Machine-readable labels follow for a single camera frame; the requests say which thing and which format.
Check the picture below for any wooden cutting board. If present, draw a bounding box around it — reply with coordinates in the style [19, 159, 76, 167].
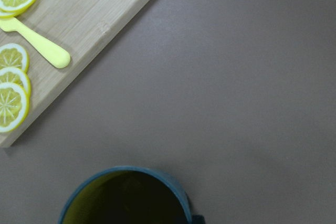
[1, 0, 149, 147]

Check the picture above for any yellow plastic knife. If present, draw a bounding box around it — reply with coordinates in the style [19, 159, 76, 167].
[1, 17, 71, 69]

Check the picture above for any lemon slice under single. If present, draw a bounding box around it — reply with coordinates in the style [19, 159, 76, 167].
[0, 9, 20, 18]

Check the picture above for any lemon slice middle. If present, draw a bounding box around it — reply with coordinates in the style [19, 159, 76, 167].
[1, 67, 31, 96]

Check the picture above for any lemon slice far end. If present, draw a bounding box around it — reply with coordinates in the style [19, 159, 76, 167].
[1, 43, 30, 73]

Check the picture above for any dark teal mug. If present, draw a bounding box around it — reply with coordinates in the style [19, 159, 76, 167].
[58, 166, 205, 223]

